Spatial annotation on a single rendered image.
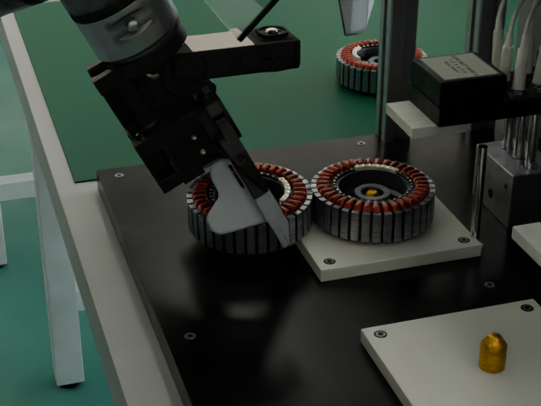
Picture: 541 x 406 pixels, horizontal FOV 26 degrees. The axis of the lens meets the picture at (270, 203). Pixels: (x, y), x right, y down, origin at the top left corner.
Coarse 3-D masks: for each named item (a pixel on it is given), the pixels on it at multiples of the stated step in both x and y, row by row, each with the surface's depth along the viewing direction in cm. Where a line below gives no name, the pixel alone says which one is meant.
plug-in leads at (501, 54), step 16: (496, 16) 105; (512, 16) 102; (528, 16) 101; (496, 32) 105; (512, 32) 103; (528, 32) 105; (496, 48) 106; (512, 48) 103; (528, 48) 106; (496, 64) 106; (528, 64) 106
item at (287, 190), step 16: (208, 176) 106; (272, 176) 106; (288, 176) 106; (192, 192) 104; (208, 192) 104; (272, 192) 107; (288, 192) 103; (304, 192) 103; (192, 208) 102; (208, 208) 101; (288, 208) 101; (304, 208) 102; (192, 224) 103; (304, 224) 102; (208, 240) 102; (224, 240) 101; (240, 240) 100; (256, 240) 101; (272, 240) 100
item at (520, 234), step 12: (540, 204) 85; (540, 216) 85; (516, 228) 85; (528, 228) 85; (540, 228) 85; (516, 240) 85; (528, 240) 83; (540, 240) 83; (528, 252) 83; (540, 252) 82; (540, 264) 82
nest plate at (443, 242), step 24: (312, 240) 103; (336, 240) 103; (360, 240) 103; (408, 240) 103; (432, 240) 103; (456, 240) 103; (312, 264) 101; (336, 264) 100; (360, 264) 100; (384, 264) 101; (408, 264) 101
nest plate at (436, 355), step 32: (416, 320) 92; (448, 320) 92; (480, 320) 92; (512, 320) 92; (384, 352) 88; (416, 352) 88; (448, 352) 88; (512, 352) 88; (416, 384) 85; (448, 384) 85; (480, 384) 85; (512, 384) 85
